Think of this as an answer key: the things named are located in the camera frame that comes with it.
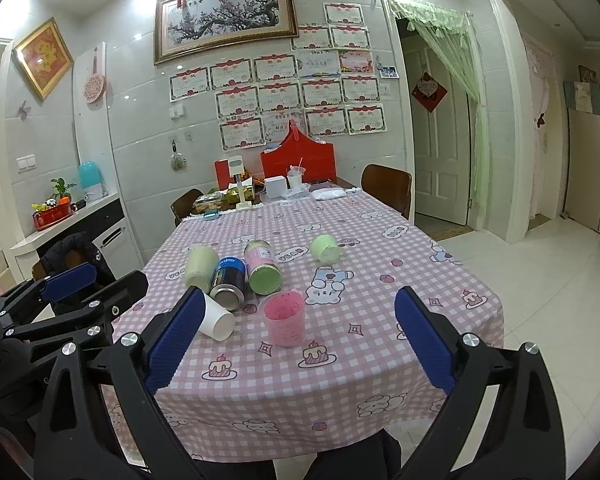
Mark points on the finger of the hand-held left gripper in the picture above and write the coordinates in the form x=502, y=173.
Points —
x=72, y=277
x=127, y=290

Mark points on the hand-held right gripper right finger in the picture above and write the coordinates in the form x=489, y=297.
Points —
x=425, y=342

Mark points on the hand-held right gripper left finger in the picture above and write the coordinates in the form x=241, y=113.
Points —
x=172, y=345

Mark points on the pink plastic measuring cup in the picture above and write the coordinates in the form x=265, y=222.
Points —
x=285, y=325

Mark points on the white paper cup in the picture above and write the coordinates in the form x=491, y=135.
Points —
x=217, y=321

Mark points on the pale yellow plastic cup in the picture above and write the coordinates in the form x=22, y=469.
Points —
x=200, y=267

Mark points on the light green plastic cup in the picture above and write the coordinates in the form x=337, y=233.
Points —
x=325, y=249

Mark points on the clear plastic cup with straws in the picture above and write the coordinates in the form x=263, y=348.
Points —
x=296, y=179

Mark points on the black jacket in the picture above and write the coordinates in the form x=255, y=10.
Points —
x=67, y=255

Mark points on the white side cabinet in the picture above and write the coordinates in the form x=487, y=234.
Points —
x=109, y=232

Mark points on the red basket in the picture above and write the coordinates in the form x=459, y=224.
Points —
x=52, y=218

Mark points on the pink checkered cartoon tablecloth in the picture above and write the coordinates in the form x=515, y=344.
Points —
x=375, y=305

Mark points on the blue metal can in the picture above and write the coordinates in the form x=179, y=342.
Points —
x=228, y=280

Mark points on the small potted plant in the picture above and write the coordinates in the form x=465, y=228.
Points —
x=62, y=191

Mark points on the teal and white humidifier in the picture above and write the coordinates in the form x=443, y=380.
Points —
x=90, y=177

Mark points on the brown wooden chair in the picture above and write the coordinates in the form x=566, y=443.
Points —
x=185, y=205
x=387, y=187

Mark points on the small teal case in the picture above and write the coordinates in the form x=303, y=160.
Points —
x=210, y=215

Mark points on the brown doormat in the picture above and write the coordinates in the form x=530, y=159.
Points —
x=454, y=233

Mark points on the pink jar with green lid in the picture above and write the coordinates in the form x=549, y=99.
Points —
x=260, y=261

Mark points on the food tray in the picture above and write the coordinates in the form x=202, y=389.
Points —
x=213, y=203

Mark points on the hanging key ornament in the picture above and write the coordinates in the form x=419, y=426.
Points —
x=176, y=161

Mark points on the white desk lamp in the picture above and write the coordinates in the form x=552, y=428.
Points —
x=238, y=167

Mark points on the white plastic bag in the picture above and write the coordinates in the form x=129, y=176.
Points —
x=330, y=193

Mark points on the white panel door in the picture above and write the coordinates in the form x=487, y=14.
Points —
x=445, y=165

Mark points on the white square box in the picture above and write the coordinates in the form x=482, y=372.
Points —
x=275, y=188

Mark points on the pink round hanging ornament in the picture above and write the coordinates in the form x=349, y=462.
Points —
x=93, y=89

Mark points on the framed red and gold picture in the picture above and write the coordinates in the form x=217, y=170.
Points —
x=42, y=57

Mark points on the red gift bag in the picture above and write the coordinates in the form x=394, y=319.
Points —
x=305, y=155

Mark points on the green lace door curtain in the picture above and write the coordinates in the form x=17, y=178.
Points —
x=472, y=105

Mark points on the red diamond door decoration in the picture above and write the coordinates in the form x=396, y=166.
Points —
x=429, y=92

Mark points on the framed plum blossom painting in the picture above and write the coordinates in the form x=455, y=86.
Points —
x=224, y=17

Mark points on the white double wall switch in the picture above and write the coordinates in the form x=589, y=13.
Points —
x=28, y=163

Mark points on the purple butterfly wall decoration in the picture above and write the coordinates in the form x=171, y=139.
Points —
x=24, y=109

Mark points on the group of wall certificates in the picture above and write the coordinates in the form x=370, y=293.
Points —
x=280, y=96

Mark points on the small wall photo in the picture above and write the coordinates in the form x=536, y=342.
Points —
x=389, y=71

